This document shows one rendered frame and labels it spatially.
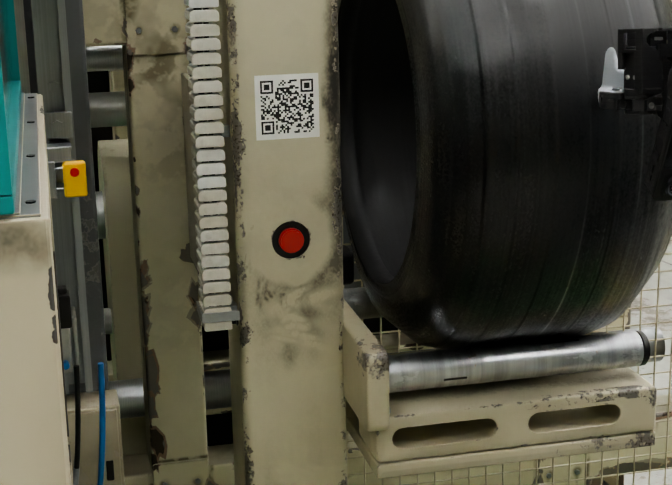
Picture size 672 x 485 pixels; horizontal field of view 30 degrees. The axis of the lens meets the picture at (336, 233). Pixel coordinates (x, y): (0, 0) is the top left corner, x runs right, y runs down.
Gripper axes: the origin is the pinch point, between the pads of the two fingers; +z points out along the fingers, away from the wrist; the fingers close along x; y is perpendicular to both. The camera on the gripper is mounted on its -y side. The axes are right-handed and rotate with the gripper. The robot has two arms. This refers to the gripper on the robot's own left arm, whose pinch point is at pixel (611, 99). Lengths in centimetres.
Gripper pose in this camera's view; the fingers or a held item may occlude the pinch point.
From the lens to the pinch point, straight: 135.5
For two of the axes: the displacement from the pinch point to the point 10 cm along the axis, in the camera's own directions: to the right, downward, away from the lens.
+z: -2.3, -1.4, 9.6
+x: -9.7, 0.6, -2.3
